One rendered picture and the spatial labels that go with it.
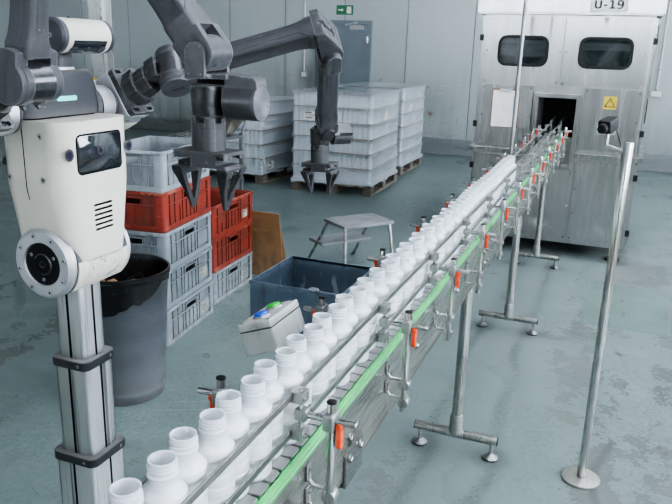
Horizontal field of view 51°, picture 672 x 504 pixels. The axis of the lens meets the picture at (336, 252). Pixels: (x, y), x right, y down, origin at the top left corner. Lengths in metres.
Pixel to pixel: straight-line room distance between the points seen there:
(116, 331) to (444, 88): 9.26
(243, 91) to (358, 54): 11.18
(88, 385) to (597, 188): 5.01
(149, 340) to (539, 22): 4.10
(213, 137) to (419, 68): 10.91
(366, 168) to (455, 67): 4.12
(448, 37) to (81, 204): 10.58
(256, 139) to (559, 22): 4.13
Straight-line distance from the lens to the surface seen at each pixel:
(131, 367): 3.45
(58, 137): 1.56
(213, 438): 1.01
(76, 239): 1.61
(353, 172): 8.23
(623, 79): 6.10
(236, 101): 1.14
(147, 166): 3.88
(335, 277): 2.44
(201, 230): 4.33
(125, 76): 1.81
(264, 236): 5.16
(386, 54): 12.19
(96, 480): 1.90
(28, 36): 1.37
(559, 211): 6.24
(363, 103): 8.12
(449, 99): 11.92
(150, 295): 3.33
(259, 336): 1.47
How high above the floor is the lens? 1.66
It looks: 16 degrees down
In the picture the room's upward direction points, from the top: 2 degrees clockwise
